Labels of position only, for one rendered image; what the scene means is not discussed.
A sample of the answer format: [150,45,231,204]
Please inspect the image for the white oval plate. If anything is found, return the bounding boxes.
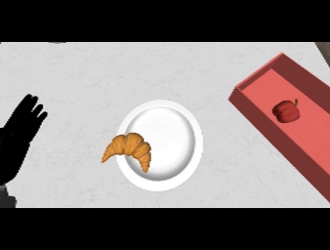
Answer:
[114,99,204,192]

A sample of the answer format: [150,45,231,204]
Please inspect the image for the red cardboard box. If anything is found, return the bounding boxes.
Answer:
[228,52,330,209]

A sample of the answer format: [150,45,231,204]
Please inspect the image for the red bell pepper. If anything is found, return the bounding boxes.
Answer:
[270,99,300,124]

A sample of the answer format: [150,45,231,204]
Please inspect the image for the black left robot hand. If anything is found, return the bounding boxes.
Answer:
[0,94,48,186]

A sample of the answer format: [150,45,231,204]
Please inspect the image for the golden brown croissant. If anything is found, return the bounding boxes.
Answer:
[98,132,153,174]

